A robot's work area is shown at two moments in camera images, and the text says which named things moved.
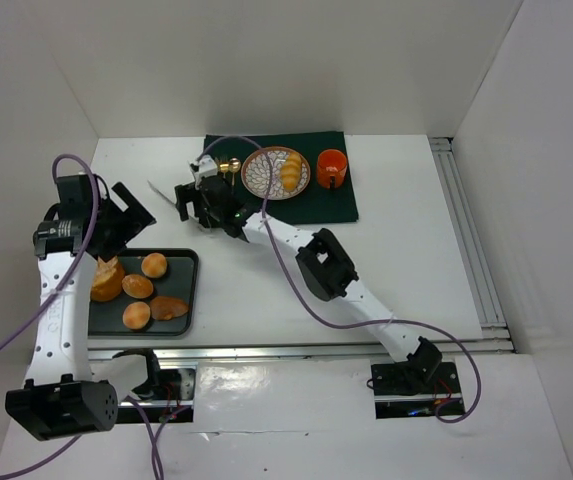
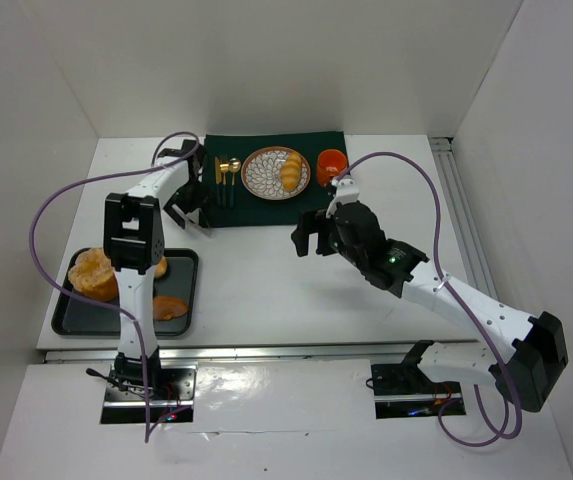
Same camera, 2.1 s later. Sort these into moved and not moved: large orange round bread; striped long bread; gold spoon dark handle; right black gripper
Moved: right black gripper
Not moved: gold spoon dark handle; large orange round bread; striped long bread
